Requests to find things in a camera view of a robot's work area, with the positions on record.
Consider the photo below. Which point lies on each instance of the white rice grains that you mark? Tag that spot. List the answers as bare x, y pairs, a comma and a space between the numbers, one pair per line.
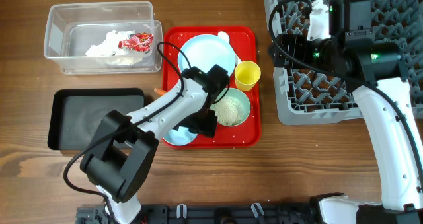
229, 111

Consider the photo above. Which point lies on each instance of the green bowl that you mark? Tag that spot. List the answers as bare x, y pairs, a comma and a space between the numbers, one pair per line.
236, 93

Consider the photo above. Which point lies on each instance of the orange carrot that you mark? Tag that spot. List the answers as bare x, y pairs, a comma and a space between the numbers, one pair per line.
160, 92

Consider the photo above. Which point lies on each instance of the clear plastic waste bin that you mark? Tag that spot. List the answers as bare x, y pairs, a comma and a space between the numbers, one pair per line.
72, 29

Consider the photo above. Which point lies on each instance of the black waste tray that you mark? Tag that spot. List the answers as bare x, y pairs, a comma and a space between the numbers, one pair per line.
77, 113

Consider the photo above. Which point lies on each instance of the yellow plastic cup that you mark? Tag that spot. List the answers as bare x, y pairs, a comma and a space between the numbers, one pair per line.
247, 74

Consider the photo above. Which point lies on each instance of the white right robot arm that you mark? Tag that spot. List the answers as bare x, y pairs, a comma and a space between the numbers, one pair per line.
386, 125

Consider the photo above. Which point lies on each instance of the red snack wrapper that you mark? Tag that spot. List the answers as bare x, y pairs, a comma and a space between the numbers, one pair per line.
140, 42

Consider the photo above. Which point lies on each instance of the white plastic spoon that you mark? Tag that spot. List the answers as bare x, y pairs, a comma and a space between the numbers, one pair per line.
226, 37

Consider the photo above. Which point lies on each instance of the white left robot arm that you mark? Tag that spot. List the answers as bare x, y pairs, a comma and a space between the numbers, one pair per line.
118, 158

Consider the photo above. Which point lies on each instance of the small light blue bowl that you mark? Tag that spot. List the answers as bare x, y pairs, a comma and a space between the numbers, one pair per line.
180, 137

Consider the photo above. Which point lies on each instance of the red plastic tray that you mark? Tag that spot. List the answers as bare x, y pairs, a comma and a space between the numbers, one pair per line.
243, 41

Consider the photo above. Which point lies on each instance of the crumpled white tissue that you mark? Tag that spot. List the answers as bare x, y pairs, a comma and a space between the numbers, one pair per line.
109, 47

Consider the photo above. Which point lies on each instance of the large light blue plate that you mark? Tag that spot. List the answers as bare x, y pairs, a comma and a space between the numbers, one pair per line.
206, 50

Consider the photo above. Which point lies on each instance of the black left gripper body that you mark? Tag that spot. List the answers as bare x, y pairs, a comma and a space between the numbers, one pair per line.
203, 123

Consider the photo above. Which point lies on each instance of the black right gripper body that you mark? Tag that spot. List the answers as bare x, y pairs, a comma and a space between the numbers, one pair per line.
301, 53

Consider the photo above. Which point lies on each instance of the grey dishwasher rack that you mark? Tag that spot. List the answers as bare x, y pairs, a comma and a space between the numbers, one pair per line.
305, 96

